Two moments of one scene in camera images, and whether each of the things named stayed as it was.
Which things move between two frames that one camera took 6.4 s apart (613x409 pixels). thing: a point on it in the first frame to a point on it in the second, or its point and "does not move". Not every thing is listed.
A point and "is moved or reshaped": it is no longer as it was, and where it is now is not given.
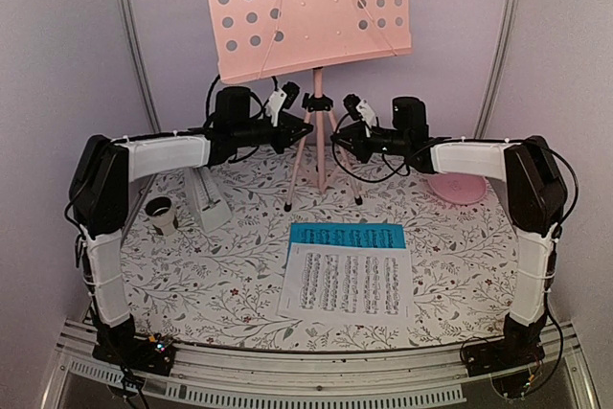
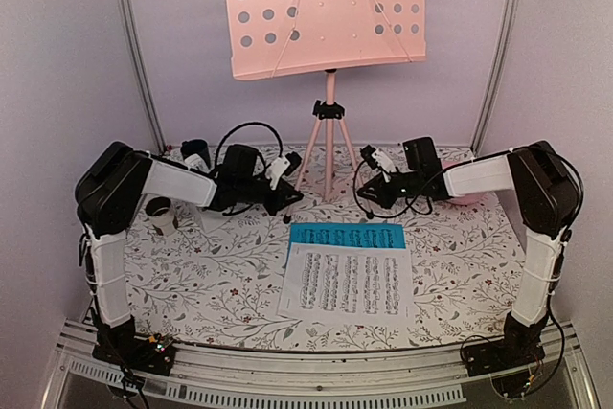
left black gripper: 284,127 to 283,191
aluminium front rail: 424,375 does not move
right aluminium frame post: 510,22 does not move
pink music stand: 280,11 is moved or reshaped
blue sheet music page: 357,235 does not move
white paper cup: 161,212 does not move
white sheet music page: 346,283 does not move
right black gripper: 357,132 to 386,196
